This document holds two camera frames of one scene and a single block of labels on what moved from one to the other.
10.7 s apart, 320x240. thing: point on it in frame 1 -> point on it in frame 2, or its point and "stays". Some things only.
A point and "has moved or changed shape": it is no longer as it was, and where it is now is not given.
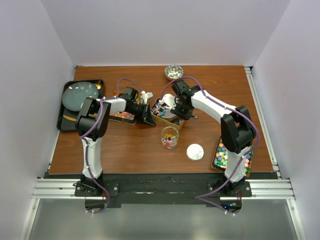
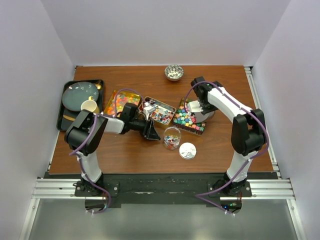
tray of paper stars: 220,159 -> 185,120
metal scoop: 169,114 -> 200,117
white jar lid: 195,152 -> 187,150
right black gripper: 185,116 -> 206,111
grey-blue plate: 74,94 stays
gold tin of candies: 156,108 has moved or changed shape
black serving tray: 67,120 stays
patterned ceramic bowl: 172,72 stays
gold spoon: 98,85 stays
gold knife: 69,118 stays
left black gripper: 146,115 -> 149,131
